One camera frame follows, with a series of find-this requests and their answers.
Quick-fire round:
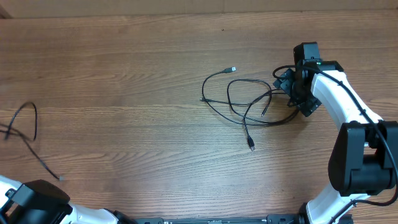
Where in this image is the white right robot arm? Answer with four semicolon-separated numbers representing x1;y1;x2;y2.
274;42;397;223

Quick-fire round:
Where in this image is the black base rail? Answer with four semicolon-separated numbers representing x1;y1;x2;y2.
134;214;308;224

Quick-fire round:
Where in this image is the black cable bundle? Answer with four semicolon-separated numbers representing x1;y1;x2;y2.
200;66;300;152

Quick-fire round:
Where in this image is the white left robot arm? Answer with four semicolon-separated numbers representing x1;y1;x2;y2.
1;175;136;224

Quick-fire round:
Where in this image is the black separated cable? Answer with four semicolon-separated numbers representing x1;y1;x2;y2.
0;101;66;182

